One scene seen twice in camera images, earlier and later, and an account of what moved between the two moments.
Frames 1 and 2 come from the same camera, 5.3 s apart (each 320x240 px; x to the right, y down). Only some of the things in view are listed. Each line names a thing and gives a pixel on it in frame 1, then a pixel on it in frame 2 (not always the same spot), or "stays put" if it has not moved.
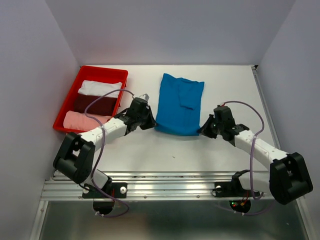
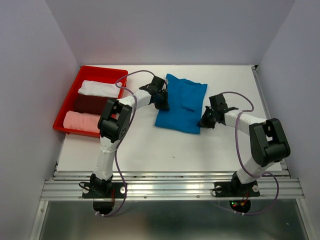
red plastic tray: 90,73 stays put
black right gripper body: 211,128 to 208,119
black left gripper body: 145,121 to 161,103
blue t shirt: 180,108 stays put
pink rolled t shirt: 79,122 stays put
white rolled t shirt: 97,88 stays put
